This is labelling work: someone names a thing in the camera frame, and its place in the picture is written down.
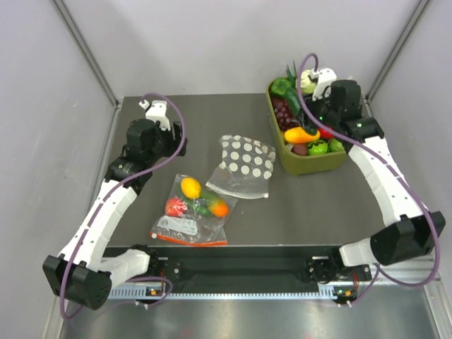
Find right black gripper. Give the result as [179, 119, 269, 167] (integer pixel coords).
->
[297, 88, 340, 130]

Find fake dark green cucumber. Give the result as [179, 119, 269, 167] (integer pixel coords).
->
[284, 88, 301, 117]

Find fake yellow orange mango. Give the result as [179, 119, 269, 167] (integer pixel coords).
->
[284, 126, 321, 144]

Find fake purple grapes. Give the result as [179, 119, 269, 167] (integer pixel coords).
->
[270, 97, 300, 131]

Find polka dot zip bag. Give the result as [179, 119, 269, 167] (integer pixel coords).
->
[206, 135, 276, 200]

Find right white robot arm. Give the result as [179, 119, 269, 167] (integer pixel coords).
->
[306, 79, 446, 280]

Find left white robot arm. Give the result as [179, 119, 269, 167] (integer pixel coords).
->
[42, 119, 187, 310]

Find fake red radish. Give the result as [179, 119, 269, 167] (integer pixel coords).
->
[318, 128, 334, 140]

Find fake pale green cabbage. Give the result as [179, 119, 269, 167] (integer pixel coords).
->
[300, 69, 318, 95]

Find fake green lettuce head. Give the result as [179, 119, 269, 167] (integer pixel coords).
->
[328, 138, 345, 153]

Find fake watermelon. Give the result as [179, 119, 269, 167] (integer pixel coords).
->
[307, 139, 328, 156]

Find fake purple plum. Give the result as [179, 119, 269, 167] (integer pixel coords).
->
[291, 143, 309, 156]

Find fake green bell pepper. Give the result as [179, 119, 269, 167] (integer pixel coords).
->
[269, 77, 294, 97]

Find fake yellow lemon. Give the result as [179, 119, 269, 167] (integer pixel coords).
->
[180, 177, 202, 199]

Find fake red apple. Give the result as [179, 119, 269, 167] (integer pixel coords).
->
[165, 197, 187, 218]

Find clear bag orange zipper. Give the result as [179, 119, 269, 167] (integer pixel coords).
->
[149, 174, 237, 247]

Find olive green plastic bin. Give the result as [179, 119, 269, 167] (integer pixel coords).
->
[266, 81, 347, 175]

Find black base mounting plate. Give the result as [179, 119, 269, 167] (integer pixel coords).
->
[146, 245, 371, 292]

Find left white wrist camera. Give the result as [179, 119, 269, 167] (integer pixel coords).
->
[138, 100, 171, 131]

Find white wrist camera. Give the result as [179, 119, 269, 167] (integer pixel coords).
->
[138, 100, 171, 131]
[309, 68, 337, 101]

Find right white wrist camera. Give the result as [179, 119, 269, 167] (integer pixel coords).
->
[309, 68, 337, 101]

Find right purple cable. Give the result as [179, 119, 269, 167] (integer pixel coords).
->
[295, 52, 441, 308]

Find white slotted cable duct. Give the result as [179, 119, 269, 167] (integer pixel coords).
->
[107, 282, 357, 301]

